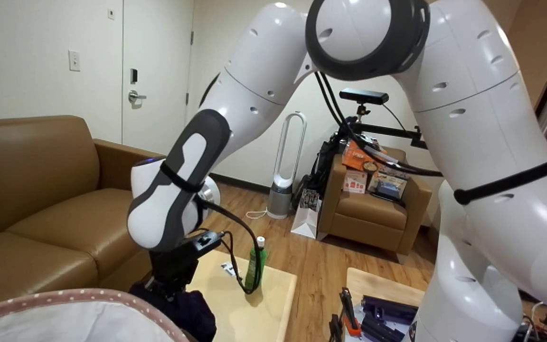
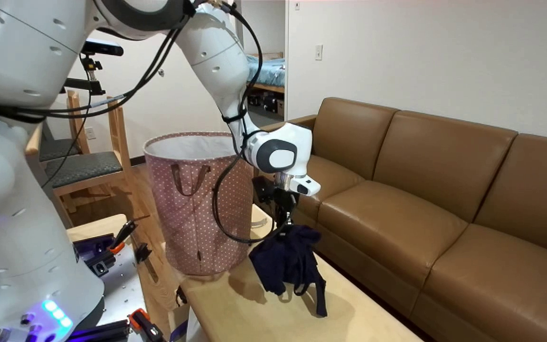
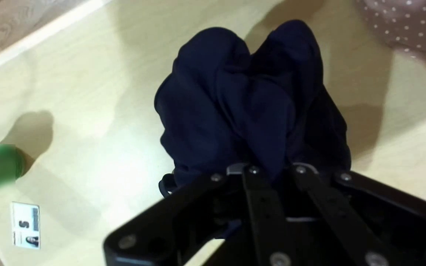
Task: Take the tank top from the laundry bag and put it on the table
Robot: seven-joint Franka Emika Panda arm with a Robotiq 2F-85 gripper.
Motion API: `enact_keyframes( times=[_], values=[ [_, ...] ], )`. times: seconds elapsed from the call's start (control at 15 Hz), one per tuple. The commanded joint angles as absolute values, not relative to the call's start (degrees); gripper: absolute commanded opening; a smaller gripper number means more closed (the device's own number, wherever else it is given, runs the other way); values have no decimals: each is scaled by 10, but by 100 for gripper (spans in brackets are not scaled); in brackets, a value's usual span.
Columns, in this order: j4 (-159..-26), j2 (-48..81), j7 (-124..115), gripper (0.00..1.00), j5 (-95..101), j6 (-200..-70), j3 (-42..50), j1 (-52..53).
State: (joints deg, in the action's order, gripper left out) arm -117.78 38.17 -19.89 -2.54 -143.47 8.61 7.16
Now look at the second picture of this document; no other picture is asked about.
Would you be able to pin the small black tool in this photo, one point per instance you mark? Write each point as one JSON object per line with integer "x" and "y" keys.
{"x": 142, "y": 253}

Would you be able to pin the brown leather sofa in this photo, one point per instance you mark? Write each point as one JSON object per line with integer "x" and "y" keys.
{"x": 444, "y": 190}

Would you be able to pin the black orange clamp tool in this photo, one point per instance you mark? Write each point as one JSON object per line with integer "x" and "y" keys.
{"x": 125, "y": 232}

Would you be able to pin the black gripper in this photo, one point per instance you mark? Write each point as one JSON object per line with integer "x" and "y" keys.
{"x": 285, "y": 203}

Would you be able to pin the navy tank top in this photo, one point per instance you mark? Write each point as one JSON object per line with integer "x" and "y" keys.
{"x": 285, "y": 256}

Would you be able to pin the black camera stand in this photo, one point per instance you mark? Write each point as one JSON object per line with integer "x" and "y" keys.
{"x": 85, "y": 74}

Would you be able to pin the white light switch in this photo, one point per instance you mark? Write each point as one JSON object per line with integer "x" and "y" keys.
{"x": 317, "y": 51}

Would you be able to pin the black stereo camera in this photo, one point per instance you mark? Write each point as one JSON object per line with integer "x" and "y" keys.
{"x": 102, "y": 47}

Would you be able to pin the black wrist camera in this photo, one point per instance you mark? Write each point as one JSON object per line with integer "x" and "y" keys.
{"x": 262, "y": 190}

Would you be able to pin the wooden chair grey cushion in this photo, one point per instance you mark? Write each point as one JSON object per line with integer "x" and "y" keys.
{"x": 83, "y": 167}

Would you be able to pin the orange black hand tool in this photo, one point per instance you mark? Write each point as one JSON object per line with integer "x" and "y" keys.
{"x": 144, "y": 323}

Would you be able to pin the bed with blue cover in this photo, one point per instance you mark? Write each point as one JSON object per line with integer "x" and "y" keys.
{"x": 266, "y": 68}

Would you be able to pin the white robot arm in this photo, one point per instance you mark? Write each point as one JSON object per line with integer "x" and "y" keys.
{"x": 7, "y": 220}

